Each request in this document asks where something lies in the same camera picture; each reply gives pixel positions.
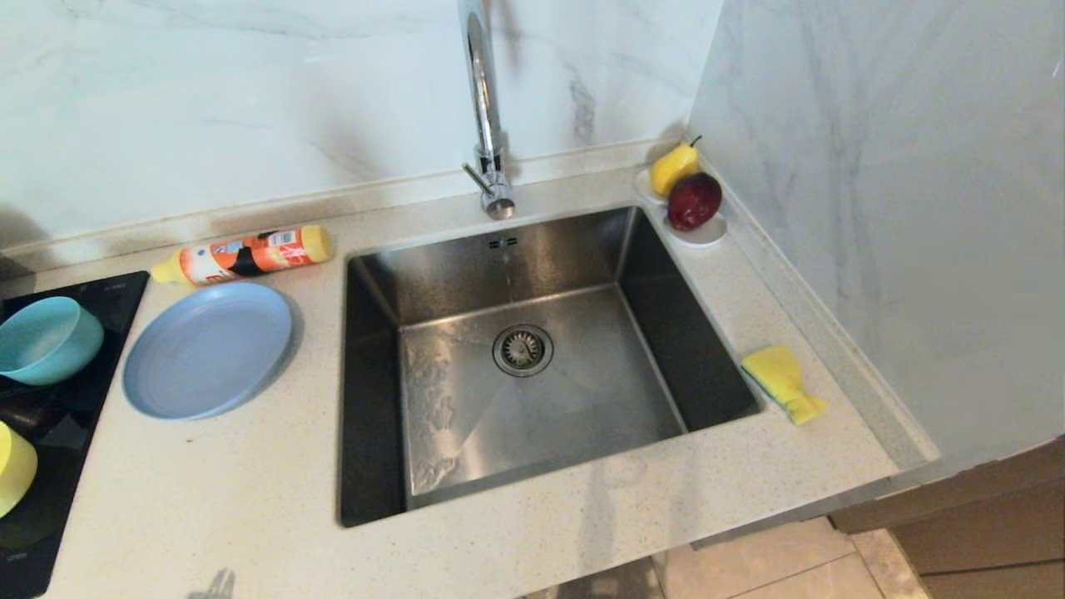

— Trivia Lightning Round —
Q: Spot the small white fruit dish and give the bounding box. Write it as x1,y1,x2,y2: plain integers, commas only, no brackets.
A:
636,168,730,248

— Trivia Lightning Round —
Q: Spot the stainless steel sink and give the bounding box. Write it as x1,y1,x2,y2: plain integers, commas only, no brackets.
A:
335,205,762,529

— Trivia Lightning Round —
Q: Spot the chrome faucet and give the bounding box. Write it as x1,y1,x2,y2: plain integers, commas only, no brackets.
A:
456,0,517,221

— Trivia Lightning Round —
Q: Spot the yellow-green bowl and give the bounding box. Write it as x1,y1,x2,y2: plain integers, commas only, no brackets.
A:
0,423,39,518

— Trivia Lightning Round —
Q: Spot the teal bowl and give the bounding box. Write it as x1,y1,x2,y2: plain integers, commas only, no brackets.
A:
0,295,106,386

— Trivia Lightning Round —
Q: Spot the dark red apple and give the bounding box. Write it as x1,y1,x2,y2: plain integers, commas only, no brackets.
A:
667,172,725,232

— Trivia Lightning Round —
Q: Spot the metal sink drain strainer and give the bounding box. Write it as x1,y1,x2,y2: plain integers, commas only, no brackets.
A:
492,324,555,379

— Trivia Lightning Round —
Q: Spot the light wooden cabinet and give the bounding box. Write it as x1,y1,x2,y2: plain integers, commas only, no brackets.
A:
832,441,1065,599

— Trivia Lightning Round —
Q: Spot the yellow sponge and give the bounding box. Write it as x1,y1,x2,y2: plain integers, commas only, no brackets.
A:
741,344,828,426

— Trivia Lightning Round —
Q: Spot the gray plate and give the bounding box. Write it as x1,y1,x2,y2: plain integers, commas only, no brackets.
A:
123,281,295,421

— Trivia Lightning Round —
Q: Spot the yellow pear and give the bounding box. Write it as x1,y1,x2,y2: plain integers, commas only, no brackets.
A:
650,136,704,198

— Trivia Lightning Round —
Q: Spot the orange dish soap bottle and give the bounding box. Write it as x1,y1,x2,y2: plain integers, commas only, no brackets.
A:
151,225,335,287

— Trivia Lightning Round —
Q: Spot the black induction cooktop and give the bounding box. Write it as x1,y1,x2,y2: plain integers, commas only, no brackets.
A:
0,270,151,599

